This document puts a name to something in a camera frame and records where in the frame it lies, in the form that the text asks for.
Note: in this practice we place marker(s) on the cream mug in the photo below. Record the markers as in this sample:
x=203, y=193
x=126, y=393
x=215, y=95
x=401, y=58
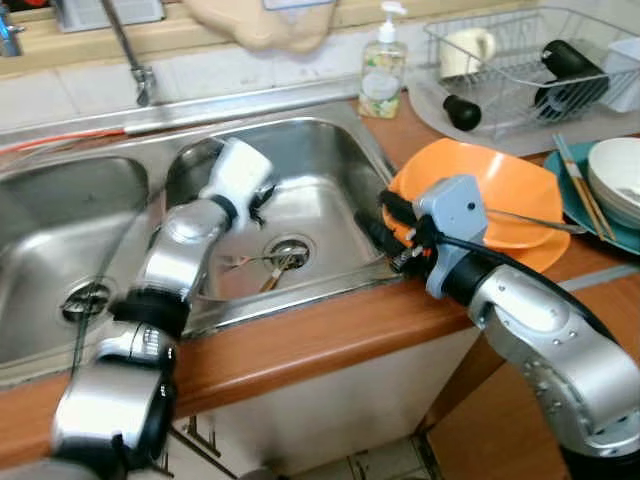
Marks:
x=468, y=52

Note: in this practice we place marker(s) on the stainless steel double sink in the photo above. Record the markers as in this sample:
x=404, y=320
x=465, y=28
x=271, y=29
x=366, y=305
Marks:
x=60, y=210

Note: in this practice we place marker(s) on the dark brown chopstick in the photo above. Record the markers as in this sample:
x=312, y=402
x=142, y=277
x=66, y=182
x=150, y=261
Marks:
x=272, y=280

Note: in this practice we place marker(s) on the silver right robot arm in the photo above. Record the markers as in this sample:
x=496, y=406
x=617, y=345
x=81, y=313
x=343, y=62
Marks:
x=540, y=340

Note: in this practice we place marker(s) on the beige cloth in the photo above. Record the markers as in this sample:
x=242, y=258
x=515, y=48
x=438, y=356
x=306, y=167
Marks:
x=260, y=25

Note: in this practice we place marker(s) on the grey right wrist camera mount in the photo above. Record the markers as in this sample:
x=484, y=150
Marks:
x=455, y=205

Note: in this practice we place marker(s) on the metal fork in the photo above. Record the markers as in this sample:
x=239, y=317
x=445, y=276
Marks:
x=245, y=262

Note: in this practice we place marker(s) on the orange bowl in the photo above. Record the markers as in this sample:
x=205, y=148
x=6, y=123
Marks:
x=480, y=175

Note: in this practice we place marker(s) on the hand soap pump bottle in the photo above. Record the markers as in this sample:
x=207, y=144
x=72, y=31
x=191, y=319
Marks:
x=382, y=75

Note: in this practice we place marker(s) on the long metal spoon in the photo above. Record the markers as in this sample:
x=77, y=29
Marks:
x=530, y=220

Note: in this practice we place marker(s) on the white plastic cutlery holder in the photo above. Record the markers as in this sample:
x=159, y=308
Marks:
x=625, y=75

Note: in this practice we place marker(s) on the wooden chopstick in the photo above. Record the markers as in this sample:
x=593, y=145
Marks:
x=586, y=185
x=578, y=188

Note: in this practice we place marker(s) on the chrome sink faucet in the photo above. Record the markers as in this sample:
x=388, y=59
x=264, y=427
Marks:
x=130, y=50

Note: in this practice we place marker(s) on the wood top kitchen counter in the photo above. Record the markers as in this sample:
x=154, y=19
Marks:
x=330, y=335

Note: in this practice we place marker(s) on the white bowl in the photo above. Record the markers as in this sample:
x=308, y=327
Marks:
x=612, y=165

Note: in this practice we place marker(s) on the grey dish rack tray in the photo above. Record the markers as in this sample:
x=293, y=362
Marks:
x=520, y=142

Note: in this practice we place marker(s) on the black flask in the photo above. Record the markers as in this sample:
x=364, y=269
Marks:
x=570, y=75

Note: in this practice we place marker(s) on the orange plate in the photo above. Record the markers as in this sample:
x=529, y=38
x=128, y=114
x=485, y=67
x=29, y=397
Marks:
x=545, y=256

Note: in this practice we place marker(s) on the teal plate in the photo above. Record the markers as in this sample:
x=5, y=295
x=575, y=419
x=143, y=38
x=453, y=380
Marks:
x=575, y=215

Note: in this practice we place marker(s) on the small black cup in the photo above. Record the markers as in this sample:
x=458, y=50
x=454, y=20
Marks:
x=462, y=112

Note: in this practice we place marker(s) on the grey box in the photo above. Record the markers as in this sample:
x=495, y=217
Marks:
x=110, y=10

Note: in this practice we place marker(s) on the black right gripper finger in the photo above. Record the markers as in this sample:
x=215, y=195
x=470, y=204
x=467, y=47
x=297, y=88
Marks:
x=398, y=208
x=378, y=236

